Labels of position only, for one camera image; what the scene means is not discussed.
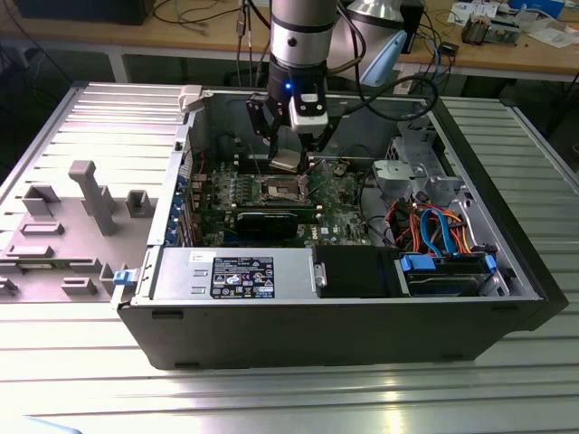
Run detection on black RAM slots bank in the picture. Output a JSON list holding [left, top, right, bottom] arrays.
[[198, 198, 323, 223], [234, 152, 316, 176]]

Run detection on green motherboard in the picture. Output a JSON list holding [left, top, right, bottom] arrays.
[[192, 156, 385, 248]]

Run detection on grey metal device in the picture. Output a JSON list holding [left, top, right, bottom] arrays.
[[488, 15, 521, 46]]

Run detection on orange red wire bundle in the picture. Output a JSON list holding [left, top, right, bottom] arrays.
[[386, 198, 474, 254]]

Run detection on beige case latch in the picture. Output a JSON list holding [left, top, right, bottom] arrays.
[[177, 84, 203, 112]]

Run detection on thin wire locking lever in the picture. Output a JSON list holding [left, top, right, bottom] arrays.
[[301, 157, 327, 177], [252, 153, 264, 203]]

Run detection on grey parts rack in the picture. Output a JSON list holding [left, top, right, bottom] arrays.
[[0, 160, 159, 303]]

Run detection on black camera cable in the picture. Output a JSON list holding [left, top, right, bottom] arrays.
[[337, 0, 441, 123]]

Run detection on wooden desk white frame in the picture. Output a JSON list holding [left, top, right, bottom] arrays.
[[0, 0, 579, 85]]

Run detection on black computer case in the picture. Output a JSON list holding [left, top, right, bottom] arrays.
[[13, 0, 148, 26]]

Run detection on blue flat box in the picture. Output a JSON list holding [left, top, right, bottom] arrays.
[[506, 0, 566, 19]]

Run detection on blue flat data cable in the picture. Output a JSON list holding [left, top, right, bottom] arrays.
[[436, 211, 459, 259], [418, 207, 439, 255]]

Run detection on copper finned CPU cooler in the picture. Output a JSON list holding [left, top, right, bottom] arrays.
[[460, 12, 490, 46]]

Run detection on silver drive bay cage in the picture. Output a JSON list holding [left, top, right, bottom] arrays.
[[371, 112, 474, 213]]

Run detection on white printed papers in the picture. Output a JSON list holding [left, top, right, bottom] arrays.
[[447, 0, 498, 26], [527, 26, 579, 49]]

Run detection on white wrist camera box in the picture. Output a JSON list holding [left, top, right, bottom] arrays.
[[289, 92, 329, 135]]

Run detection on silver square CPU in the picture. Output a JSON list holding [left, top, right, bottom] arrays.
[[269, 148, 300, 172]]

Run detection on silver power supply unit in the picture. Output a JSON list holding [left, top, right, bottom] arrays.
[[151, 247, 318, 302]]

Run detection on black open PC case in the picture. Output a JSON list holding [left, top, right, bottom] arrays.
[[110, 85, 570, 372]]

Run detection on hard disk in blue carrier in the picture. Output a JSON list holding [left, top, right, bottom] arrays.
[[397, 252, 498, 297]]

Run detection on black graphics card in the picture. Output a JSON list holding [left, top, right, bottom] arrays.
[[234, 210, 299, 241]]

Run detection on black CPU socket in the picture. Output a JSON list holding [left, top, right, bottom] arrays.
[[255, 173, 314, 205]]

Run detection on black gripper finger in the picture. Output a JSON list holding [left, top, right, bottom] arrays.
[[299, 115, 340, 161], [246, 96, 285, 161]]

